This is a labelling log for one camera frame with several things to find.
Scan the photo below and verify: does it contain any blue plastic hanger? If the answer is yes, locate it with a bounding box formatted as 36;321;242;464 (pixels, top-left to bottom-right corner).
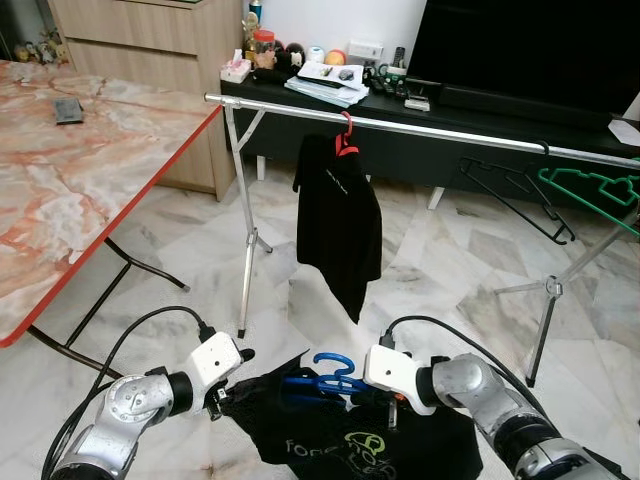
282;352;373;403

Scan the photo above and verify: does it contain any black shirt green logo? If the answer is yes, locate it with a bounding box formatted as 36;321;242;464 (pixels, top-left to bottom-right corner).
220;348;513;480

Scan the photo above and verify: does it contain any red plastic hanger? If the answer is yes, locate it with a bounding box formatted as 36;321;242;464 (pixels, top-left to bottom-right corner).
335;110;359;159

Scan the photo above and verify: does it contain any black plastic hanger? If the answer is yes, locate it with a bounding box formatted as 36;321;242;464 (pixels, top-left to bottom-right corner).
458;143;579;246

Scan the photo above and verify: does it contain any green plastic hanger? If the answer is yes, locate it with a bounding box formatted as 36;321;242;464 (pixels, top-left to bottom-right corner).
537;165;640;238

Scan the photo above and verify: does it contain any black polo shirt white print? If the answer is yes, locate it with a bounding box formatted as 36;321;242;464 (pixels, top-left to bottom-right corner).
294;132;384;324

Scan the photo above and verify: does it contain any black TV console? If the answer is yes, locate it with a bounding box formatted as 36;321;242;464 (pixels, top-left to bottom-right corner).
220;75;640;216

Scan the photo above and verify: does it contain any white paper stack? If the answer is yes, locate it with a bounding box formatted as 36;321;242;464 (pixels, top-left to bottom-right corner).
285;60;371;108

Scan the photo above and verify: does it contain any silver metal clothes rack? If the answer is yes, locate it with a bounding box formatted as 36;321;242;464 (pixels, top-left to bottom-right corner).
205;92;640;389

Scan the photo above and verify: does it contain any pink tissue box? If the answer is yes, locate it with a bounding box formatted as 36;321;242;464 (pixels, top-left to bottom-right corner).
220;50;253;84

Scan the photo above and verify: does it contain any black flat case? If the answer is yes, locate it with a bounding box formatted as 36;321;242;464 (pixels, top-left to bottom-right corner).
52;97;91;126

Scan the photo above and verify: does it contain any red lid jar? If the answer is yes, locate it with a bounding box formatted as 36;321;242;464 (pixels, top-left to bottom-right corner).
250;28;279;71

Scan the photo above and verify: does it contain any white paper sheet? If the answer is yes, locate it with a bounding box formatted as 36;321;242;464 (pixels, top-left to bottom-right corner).
608;118;640;148

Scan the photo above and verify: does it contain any green white mug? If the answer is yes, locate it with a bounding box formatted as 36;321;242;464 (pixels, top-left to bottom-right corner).
384;65;409;91

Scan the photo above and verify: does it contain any light wooden cabinet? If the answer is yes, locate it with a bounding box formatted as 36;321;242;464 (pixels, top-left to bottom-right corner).
48;0;246;201

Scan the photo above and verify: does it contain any black soundbar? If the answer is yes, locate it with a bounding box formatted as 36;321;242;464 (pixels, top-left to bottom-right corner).
440;86;629;129

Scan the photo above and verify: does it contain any black flat television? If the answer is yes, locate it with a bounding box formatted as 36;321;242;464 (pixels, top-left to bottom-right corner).
405;0;640;119

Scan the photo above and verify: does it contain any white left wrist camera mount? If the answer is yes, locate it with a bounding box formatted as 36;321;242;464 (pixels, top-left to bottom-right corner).
188;333;244;411

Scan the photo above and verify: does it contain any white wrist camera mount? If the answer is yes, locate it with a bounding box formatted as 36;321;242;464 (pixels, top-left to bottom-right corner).
188;333;244;411
363;344;438;417

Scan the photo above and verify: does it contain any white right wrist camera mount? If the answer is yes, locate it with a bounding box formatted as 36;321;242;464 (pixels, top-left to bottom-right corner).
363;344;438;417

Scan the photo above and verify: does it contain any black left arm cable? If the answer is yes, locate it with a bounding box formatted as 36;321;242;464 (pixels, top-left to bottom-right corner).
42;306;216;476

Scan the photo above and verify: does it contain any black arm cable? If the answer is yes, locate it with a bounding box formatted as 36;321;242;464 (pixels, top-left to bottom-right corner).
383;316;531;393
42;306;216;476

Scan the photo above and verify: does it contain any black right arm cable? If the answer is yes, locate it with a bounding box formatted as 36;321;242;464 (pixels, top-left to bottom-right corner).
383;316;531;393

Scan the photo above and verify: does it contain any white wall socket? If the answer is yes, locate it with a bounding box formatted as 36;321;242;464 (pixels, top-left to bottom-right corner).
347;40;384;61

